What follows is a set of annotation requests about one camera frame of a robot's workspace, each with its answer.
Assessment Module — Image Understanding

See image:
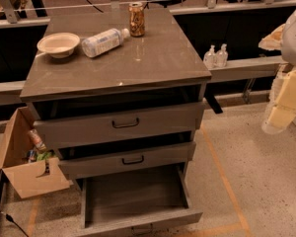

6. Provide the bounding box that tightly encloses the grey metal railing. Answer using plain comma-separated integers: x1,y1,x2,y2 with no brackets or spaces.
0,0,296,108

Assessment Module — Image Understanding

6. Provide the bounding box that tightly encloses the glass jar with snacks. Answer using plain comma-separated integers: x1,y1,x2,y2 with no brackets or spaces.
128,2,145,37

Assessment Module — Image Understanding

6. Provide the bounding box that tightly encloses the grey drawer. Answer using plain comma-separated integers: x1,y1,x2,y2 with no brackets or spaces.
35,102,203,149
58,141,196,180
74,165,202,237

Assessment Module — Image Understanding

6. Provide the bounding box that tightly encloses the right clear sanitizer bottle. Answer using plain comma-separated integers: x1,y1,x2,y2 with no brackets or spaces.
216,43,228,67

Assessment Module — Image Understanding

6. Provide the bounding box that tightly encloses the blue can in box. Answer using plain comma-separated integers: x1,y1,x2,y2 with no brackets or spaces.
27,150,37,163

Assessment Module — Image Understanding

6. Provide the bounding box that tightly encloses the clear sanitizer bottle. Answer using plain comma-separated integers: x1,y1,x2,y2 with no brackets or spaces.
203,45,215,69
216,43,228,67

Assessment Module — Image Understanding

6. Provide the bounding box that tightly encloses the grey drawer cabinet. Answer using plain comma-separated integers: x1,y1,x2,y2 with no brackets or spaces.
19,7,212,183

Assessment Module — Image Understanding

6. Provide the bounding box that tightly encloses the grey middle drawer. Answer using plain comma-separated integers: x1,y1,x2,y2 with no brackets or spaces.
58,141,196,180

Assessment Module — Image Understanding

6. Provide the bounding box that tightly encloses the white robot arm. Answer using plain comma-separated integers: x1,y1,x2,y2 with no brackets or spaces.
259,10,296,134

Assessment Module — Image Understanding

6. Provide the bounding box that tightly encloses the clear plastic water bottle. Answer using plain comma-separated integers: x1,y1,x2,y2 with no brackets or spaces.
82,29,130,58

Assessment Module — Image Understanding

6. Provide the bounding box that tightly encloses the snack packet in box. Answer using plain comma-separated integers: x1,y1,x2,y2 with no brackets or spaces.
28,129,46,151

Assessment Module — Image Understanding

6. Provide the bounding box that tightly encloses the green packet in box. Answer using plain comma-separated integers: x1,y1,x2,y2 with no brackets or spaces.
37,151,53,161

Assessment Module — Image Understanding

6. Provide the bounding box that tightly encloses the open cardboard box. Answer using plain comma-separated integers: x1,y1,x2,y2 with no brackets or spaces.
0,108,70,198

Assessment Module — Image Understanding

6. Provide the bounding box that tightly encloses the grey top drawer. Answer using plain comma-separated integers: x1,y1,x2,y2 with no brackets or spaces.
35,102,203,149

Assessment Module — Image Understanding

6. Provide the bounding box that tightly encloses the white paper bowl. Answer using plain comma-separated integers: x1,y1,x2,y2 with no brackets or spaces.
37,33,80,58

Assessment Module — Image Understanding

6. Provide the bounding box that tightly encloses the grey bottom drawer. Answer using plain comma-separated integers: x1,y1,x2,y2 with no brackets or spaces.
74,165,202,237

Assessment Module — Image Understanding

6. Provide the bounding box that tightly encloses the black cable on floor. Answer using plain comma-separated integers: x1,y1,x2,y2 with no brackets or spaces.
0,211,30,237

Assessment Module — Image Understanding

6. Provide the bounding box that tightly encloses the left clear sanitizer bottle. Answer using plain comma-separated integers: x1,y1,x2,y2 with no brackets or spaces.
203,45,215,69

